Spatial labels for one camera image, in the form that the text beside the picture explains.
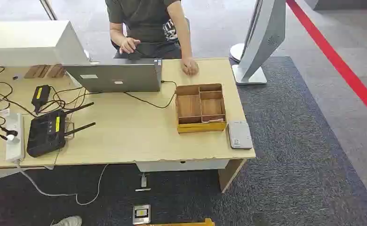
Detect wooden compartment box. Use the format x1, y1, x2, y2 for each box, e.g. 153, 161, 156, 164
175, 83, 227, 134

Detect person's left hand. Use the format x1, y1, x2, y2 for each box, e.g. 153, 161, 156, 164
180, 58, 199, 76

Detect person's hand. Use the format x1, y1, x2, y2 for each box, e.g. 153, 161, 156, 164
180, 58, 199, 76
119, 37, 141, 55

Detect white desk drawer unit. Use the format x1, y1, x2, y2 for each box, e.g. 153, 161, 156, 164
135, 158, 230, 173

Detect grey card reader device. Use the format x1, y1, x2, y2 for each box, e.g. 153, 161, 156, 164
227, 120, 254, 150

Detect silver laptop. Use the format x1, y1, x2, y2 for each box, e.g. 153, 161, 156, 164
62, 58, 163, 93

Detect person's right hand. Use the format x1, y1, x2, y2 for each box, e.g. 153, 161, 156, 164
119, 37, 141, 55

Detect person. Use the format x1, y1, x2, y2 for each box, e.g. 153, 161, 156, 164
104, 0, 199, 76

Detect white standing kiosk display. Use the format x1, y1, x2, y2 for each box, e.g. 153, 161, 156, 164
229, 0, 287, 86

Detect silver floor socket plate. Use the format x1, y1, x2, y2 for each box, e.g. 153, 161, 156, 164
132, 204, 152, 226

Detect black router with antennas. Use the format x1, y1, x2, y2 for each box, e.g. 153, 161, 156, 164
26, 102, 96, 158

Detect black power adapter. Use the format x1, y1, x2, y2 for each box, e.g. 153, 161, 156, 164
31, 85, 51, 114

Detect wooden slat stand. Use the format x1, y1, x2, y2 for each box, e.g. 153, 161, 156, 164
24, 64, 67, 79

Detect white shoe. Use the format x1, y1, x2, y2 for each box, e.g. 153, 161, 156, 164
50, 216, 83, 226

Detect white power strip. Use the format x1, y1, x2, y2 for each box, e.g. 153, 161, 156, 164
5, 113, 26, 163

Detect white monitor back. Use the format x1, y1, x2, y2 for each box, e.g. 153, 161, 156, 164
0, 20, 90, 68

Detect black laptop cable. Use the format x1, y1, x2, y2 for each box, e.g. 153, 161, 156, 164
123, 80, 178, 110

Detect small white floor bracket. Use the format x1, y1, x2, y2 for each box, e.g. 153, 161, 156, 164
135, 172, 152, 192

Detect white power strip cord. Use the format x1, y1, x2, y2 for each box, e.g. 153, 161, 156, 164
16, 162, 109, 207

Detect tangled black cables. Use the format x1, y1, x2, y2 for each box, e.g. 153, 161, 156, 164
0, 66, 88, 141

